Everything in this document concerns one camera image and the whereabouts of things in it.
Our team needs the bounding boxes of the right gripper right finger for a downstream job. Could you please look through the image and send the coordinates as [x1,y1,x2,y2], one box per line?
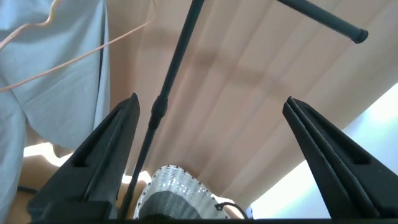
[282,95,398,218]

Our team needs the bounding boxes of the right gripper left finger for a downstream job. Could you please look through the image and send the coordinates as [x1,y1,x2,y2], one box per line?
[27,92,141,218]

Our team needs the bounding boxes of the pale grey shorts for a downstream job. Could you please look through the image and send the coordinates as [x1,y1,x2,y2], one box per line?
[0,0,111,218]

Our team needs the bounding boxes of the pink clothes hanger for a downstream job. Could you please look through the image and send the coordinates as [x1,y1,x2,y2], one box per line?
[0,0,156,93]

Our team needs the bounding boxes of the white laundry basket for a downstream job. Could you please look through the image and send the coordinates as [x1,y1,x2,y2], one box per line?
[132,164,249,220]

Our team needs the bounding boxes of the black clothes rack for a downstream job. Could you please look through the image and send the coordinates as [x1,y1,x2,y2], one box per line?
[17,0,369,220]

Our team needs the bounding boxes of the beige curtain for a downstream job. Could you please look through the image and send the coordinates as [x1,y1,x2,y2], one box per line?
[105,0,398,209]

